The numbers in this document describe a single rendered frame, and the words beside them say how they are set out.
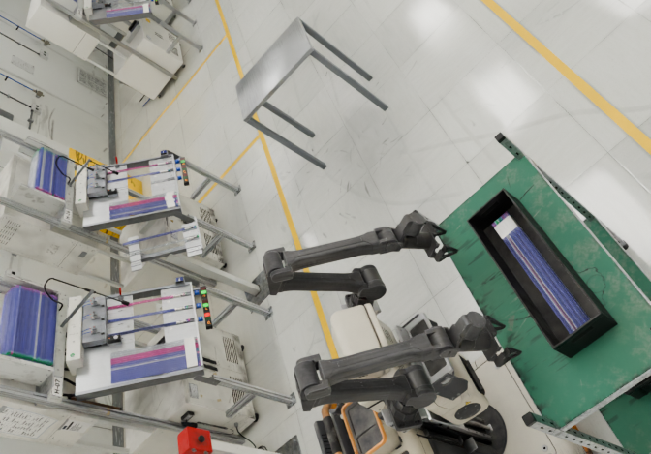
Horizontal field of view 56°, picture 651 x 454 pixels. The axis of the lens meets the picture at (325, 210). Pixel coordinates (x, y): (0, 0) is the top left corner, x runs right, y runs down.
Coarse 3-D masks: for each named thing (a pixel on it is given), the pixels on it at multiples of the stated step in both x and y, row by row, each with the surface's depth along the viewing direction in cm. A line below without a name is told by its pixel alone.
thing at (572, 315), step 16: (496, 224) 217; (512, 224) 212; (512, 240) 209; (528, 240) 205; (528, 256) 203; (528, 272) 200; (544, 272) 196; (544, 288) 194; (560, 288) 190; (560, 304) 188; (576, 304) 184; (576, 320) 182
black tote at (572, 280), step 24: (504, 192) 213; (480, 216) 218; (528, 216) 206; (480, 240) 210; (504, 264) 208; (552, 264) 199; (528, 288) 202; (576, 288) 190; (528, 312) 187; (552, 312) 193; (600, 312) 172; (552, 336) 185; (576, 336) 176; (600, 336) 180
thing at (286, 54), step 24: (288, 48) 423; (312, 48) 403; (336, 48) 455; (264, 72) 434; (288, 72) 410; (336, 72) 419; (360, 72) 472; (240, 96) 446; (264, 96) 420; (288, 120) 487; (288, 144) 452
